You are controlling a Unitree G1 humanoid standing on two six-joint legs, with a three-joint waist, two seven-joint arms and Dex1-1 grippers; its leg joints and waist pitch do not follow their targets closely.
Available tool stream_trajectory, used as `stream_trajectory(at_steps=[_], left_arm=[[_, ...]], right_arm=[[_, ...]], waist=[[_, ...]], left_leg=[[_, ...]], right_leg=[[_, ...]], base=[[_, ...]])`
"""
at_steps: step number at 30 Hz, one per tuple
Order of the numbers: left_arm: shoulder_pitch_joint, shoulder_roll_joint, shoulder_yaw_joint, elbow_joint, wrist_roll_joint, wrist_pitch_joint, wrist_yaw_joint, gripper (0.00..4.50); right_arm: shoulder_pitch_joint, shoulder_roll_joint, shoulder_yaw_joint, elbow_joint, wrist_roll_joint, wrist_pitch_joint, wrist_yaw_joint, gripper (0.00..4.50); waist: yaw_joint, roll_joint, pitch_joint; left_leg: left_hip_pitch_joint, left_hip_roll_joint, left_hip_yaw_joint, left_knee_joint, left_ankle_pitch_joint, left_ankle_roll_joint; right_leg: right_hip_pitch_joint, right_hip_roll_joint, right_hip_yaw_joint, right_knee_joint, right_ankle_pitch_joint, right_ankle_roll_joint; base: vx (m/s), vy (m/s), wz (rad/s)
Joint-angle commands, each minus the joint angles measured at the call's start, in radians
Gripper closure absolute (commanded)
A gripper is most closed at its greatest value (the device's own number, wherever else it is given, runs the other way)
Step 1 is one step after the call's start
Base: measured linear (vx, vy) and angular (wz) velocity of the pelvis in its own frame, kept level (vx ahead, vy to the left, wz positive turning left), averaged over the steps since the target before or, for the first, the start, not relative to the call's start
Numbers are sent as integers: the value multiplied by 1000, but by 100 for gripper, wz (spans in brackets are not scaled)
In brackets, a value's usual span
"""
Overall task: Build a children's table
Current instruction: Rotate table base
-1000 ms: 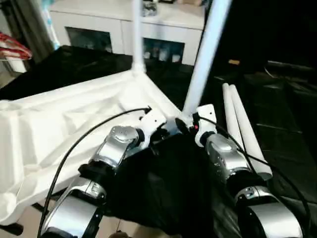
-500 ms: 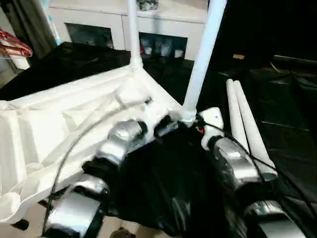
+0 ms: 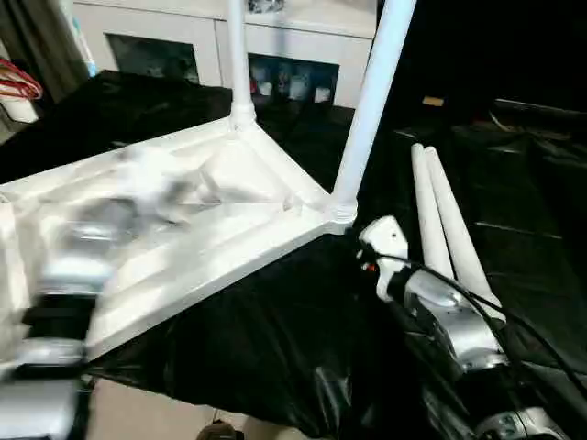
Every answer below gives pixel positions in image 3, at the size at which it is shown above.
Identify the white glass-door cabinet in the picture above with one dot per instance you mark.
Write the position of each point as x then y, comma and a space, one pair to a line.
183, 27

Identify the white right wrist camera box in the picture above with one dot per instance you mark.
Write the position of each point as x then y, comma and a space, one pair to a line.
385, 236

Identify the white ceramic jar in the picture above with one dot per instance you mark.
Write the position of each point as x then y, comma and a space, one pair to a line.
300, 87

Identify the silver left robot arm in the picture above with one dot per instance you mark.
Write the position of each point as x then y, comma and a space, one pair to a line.
59, 284

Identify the black television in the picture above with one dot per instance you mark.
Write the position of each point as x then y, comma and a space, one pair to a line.
536, 110

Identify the red clothes hangers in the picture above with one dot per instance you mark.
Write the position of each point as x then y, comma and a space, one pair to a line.
18, 82

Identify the white plastic table leg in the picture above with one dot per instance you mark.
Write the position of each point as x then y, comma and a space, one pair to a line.
240, 59
371, 91
426, 206
454, 220

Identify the small tan box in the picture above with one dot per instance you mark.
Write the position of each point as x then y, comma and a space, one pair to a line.
432, 101

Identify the grey curtain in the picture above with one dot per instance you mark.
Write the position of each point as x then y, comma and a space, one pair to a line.
32, 41

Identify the grey robot foot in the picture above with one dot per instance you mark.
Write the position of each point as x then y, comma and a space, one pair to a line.
219, 432

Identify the white plastic container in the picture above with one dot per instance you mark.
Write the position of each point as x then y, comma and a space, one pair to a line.
23, 111

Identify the white teal patterned curtain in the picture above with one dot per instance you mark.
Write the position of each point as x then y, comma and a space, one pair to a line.
85, 41

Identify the white plastic table top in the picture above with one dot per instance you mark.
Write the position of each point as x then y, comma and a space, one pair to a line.
238, 206

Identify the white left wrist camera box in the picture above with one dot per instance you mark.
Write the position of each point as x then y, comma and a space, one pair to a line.
156, 183

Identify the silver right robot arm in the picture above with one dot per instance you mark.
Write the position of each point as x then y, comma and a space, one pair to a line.
458, 321

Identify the small white ceramic cup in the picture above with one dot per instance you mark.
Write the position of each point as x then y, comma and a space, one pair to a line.
322, 94

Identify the black glossy mat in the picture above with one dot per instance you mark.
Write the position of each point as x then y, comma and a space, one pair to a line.
284, 330

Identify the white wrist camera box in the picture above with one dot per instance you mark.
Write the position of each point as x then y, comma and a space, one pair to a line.
156, 183
385, 236

